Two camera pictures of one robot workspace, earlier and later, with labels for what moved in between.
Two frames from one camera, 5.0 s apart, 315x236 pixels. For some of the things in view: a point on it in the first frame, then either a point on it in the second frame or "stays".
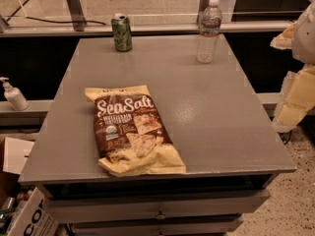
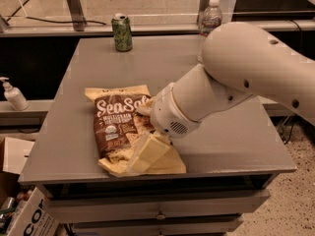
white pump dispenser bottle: [14, 94] stays
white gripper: [305, 36] to [167, 112]
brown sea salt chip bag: [131, 136] stays
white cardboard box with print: [36, 217] stays
